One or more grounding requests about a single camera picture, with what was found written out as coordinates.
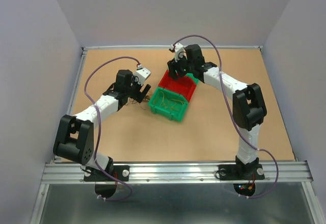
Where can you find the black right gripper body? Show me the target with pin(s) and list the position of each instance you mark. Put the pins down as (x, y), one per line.
(183, 62)

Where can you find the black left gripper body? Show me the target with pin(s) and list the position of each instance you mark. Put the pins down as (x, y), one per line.
(133, 91)

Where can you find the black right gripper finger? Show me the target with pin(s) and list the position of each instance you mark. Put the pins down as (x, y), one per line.
(173, 69)
(182, 71)

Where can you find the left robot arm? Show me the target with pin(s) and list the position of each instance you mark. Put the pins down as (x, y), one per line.
(75, 135)

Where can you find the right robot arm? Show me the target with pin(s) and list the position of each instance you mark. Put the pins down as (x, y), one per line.
(244, 102)

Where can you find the far green plastic bin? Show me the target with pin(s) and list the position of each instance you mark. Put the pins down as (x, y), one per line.
(196, 81)

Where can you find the green plastic bin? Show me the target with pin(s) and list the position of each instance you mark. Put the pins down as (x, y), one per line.
(168, 104)
(196, 81)

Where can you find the red plastic bin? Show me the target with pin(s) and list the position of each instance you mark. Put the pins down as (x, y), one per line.
(184, 86)

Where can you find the near green plastic bin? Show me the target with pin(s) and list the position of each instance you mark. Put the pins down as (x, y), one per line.
(168, 104)

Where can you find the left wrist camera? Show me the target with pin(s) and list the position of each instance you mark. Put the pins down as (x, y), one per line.
(141, 74)

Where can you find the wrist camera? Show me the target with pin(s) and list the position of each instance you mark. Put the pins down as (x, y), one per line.
(178, 50)
(141, 74)

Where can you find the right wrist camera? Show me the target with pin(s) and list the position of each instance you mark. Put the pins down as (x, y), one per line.
(178, 50)

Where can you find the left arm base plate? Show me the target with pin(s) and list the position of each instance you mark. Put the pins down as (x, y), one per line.
(121, 172)

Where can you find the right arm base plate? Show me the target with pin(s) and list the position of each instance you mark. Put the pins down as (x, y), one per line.
(235, 172)

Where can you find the aluminium mounting rail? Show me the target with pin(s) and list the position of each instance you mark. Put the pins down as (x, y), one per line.
(170, 173)

